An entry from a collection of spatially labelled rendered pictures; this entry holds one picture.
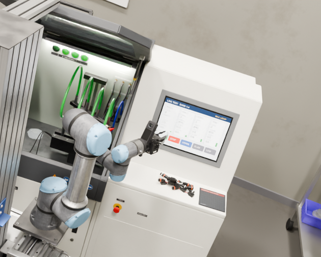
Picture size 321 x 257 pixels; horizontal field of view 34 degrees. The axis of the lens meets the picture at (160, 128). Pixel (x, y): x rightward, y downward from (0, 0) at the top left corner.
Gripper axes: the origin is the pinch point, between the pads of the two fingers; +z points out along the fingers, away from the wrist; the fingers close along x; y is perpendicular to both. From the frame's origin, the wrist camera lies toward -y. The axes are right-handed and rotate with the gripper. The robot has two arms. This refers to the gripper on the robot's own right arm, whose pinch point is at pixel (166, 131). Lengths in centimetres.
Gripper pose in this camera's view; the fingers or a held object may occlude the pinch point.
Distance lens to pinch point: 259.0
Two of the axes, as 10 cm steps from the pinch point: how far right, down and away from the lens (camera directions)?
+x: 7.5, 4.2, -5.1
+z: 6.3, -2.5, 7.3
